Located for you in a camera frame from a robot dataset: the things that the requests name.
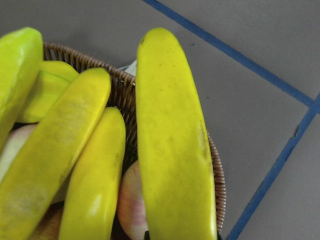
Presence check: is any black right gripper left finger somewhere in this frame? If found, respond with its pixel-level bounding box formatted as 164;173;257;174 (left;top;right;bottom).
143;230;150;240

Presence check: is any worn yellow banana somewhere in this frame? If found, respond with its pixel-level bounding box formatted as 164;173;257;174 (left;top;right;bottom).
0;68;111;240

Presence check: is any greenish ridged banana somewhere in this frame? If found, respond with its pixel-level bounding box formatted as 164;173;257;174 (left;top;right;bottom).
0;27;43;148

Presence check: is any brown wicker basket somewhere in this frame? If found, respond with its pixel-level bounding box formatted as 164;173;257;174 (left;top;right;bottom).
43;42;227;232

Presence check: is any pink peach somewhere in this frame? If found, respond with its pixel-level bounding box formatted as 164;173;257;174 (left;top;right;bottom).
117;161;149;240

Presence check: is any small yellow banana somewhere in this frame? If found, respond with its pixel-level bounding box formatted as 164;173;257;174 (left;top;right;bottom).
58;107;126;240

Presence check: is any paper price tag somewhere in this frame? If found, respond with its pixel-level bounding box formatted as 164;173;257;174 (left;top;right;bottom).
118;60;137;87

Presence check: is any yellow starfruit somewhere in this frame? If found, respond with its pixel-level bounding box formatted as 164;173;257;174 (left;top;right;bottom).
16;60;79;124

